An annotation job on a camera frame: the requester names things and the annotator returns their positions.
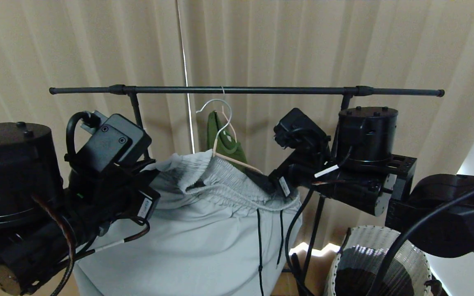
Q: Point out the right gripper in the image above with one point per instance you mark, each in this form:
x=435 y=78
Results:
x=335 y=185

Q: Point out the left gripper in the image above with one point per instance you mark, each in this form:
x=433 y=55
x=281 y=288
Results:
x=105 y=209

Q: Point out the pink clothes hanger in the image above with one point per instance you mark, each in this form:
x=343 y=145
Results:
x=225 y=115
x=237 y=161

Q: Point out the green printed shirt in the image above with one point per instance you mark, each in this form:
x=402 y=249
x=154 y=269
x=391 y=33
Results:
x=228 y=148

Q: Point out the pale grey garment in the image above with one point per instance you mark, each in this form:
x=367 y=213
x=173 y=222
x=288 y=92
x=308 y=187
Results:
x=204 y=246

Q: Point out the black clothes rack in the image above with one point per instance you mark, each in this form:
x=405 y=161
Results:
x=282 y=90

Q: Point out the white laundry basket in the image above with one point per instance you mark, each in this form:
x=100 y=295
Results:
x=368 y=246

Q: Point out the beige curtain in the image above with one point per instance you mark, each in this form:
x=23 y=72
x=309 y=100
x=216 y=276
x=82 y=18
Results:
x=303 y=41

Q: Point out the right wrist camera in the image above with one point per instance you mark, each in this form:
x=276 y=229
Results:
x=298 y=129

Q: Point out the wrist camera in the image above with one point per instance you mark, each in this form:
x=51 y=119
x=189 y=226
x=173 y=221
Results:
x=109 y=142
x=298 y=129

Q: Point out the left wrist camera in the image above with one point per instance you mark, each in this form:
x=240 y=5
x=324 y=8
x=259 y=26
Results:
x=109 y=142

